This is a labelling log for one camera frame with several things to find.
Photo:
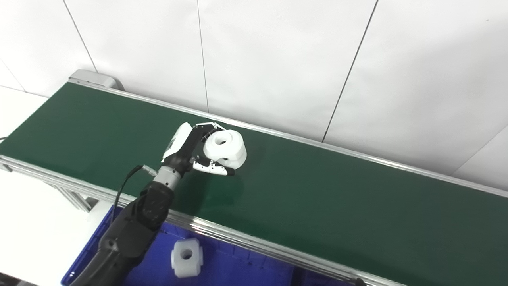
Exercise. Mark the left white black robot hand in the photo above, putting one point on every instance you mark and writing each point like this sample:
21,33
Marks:
184,147

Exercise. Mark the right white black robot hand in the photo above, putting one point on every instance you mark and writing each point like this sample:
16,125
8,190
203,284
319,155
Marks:
360,282

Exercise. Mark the white round plastic part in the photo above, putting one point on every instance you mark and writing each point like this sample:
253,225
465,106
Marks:
228,149

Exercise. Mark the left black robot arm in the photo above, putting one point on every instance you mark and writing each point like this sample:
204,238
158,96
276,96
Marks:
135,226

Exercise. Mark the green conveyor belt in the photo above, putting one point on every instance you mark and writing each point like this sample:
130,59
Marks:
222,231
317,190

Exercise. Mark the white square plastic part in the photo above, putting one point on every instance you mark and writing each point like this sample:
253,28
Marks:
186,264

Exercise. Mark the aluminium conveyor support leg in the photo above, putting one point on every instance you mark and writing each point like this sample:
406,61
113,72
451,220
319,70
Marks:
77,198

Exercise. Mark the blue plastic bin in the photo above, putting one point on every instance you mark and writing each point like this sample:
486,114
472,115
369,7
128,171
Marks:
234,266

